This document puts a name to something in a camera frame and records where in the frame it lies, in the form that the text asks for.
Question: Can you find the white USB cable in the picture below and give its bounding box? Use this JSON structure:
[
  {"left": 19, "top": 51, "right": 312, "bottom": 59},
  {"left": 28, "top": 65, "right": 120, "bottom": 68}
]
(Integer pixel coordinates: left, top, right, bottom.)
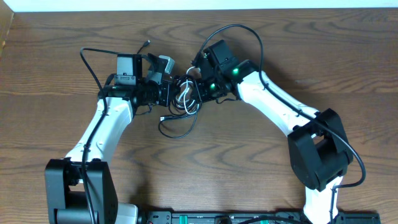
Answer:
[{"left": 175, "top": 66, "right": 201, "bottom": 116}]

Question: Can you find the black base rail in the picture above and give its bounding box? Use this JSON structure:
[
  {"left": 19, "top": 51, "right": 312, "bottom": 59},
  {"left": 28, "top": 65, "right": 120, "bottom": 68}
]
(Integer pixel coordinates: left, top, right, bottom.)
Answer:
[{"left": 137, "top": 210, "right": 381, "bottom": 224}]

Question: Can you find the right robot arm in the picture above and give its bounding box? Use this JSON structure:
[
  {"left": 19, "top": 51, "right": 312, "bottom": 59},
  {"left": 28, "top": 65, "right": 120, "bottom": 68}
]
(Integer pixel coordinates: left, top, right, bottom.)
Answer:
[{"left": 192, "top": 40, "right": 355, "bottom": 223}]

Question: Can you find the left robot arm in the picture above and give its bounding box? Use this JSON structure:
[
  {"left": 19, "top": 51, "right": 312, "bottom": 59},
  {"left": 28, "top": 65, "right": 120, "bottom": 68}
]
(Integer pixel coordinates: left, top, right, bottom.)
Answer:
[{"left": 45, "top": 53, "right": 175, "bottom": 223}]

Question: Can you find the black USB cable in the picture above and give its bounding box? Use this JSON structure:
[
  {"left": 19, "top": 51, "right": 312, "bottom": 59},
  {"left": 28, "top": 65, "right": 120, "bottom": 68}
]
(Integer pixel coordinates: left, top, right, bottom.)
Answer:
[{"left": 136, "top": 39, "right": 206, "bottom": 139}]

